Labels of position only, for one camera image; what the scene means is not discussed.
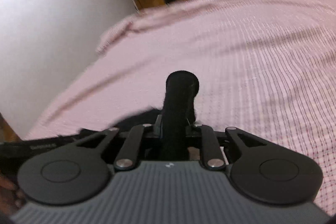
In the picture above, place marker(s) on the pink checked bed cover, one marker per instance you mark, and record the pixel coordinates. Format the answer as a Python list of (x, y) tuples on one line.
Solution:
[(265, 66)]

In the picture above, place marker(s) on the black cloth garment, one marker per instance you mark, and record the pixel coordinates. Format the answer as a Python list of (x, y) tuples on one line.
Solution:
[(170, 122)]

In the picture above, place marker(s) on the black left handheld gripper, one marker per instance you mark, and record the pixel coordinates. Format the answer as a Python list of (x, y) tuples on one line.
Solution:
[(14, 154)]

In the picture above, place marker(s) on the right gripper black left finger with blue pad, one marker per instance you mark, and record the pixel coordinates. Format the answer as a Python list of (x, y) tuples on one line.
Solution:
[(79, 170)]

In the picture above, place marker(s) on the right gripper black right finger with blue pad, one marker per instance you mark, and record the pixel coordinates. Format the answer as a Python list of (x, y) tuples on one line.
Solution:
[(258, 169)]

